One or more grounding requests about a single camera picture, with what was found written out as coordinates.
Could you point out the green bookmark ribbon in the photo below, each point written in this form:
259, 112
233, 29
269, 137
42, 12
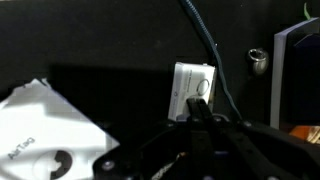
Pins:
306, 11

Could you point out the white AirTag paper sleeve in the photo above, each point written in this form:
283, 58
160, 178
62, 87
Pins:
43, 123

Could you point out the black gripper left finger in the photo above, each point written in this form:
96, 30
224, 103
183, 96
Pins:
180, 150

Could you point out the navy blue booklet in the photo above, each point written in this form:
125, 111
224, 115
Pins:
306, 76

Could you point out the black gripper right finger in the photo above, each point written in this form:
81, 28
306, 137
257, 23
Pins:
233, 150

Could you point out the small white AirTag box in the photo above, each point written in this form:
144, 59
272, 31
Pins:
186, 80

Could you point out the black notebook white pages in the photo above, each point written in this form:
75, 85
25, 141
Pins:
278, 80

